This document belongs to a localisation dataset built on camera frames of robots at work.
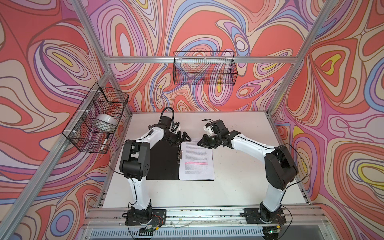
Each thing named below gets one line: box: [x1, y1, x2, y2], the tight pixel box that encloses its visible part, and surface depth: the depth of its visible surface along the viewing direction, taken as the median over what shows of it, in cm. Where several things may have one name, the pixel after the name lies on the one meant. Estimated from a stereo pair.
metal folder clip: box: [177, 144, 183, 165], surface depth 96 cm
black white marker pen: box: [100, 134, 110, 151], surface depth 74 cm
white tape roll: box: [93, 113, 118, 132], surface depth 74 cm
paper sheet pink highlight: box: [179, 137, 215, 180], surface depth 93 cm
